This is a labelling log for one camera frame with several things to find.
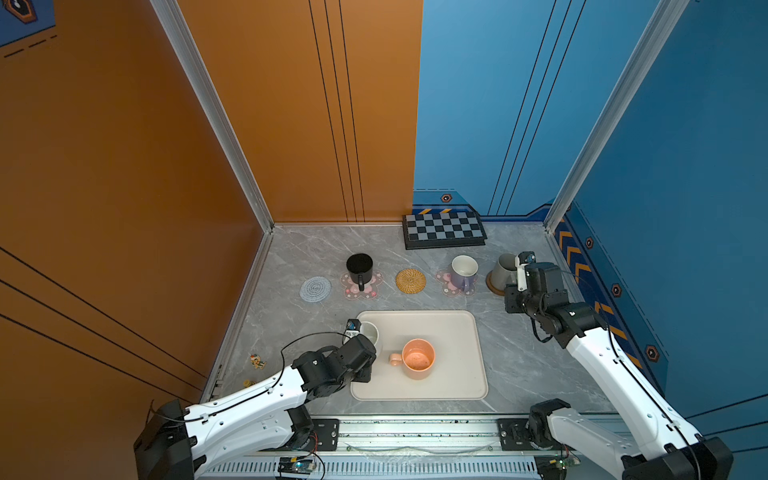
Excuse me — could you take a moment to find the grey green mug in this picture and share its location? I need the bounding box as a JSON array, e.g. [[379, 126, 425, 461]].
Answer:
[[486, 253, 518, 292]]

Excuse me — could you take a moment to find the light blue woven coaster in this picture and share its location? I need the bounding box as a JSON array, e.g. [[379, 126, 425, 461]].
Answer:
[[299, 276, 332, 303]]

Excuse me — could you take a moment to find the brown wooden coaster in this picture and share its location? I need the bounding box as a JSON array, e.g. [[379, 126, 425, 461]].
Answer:
[[485, 276, 505, 297]]

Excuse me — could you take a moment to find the pink flower coaster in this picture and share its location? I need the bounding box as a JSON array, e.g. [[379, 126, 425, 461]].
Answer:
[[341, 270, 383, 300], [435, 269, 476, 297]]

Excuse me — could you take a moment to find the orange pink mug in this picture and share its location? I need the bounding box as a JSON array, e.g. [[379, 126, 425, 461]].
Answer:
[[388, 338, 436, 380]]

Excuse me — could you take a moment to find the black mug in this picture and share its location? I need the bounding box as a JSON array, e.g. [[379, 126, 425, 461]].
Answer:
[[346, 253, 374, 292]]

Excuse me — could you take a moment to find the lavender mug white inside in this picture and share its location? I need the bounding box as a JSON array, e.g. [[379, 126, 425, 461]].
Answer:
[[450, 255, 479, 293]]

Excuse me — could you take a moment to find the woven rattan coaster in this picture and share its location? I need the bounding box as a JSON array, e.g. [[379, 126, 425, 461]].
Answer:
[[395, 268, 427, 295]]

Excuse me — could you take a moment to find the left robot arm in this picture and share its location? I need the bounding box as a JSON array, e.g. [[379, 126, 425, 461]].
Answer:
[[133, 335, 376, 479]]

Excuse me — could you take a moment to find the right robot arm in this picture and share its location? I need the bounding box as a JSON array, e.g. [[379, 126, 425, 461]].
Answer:
[[505, 286, 734, 479]]

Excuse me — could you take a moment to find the green circuit board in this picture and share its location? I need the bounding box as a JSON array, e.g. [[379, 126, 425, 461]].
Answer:
[[275, 457, 319, 479]]

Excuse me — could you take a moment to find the cream serving tray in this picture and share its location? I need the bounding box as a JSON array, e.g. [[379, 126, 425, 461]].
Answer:
[[351, 310, 488, 401]]

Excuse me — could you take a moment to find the right small circuit board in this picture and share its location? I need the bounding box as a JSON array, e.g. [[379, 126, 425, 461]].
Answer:
[[534, 457, 580, 480]]

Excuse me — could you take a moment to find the folded checkerboard box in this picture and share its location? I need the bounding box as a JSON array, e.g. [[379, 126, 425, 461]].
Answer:
[[402, 210, 488, 250]]

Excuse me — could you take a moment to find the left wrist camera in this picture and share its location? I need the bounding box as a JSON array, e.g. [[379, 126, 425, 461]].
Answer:
[[339, 319, 377, 371]]

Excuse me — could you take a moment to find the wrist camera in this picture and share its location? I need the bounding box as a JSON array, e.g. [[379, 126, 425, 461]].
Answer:
[[516, 251, 565, 295], [339, 319, 377, 371]]

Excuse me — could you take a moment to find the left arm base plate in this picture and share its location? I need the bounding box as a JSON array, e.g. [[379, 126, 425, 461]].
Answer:
[[281, 418, 340, 452]]

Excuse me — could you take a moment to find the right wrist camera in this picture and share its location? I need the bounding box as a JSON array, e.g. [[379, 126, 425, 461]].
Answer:
[[516, 251, 565, 295]]

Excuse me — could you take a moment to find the aluminium front rail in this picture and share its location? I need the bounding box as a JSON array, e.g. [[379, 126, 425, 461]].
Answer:
[[167, 412, 673, 458]]

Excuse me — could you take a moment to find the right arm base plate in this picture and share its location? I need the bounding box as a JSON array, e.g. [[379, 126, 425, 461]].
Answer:
[[496, 417, 565, 451]]

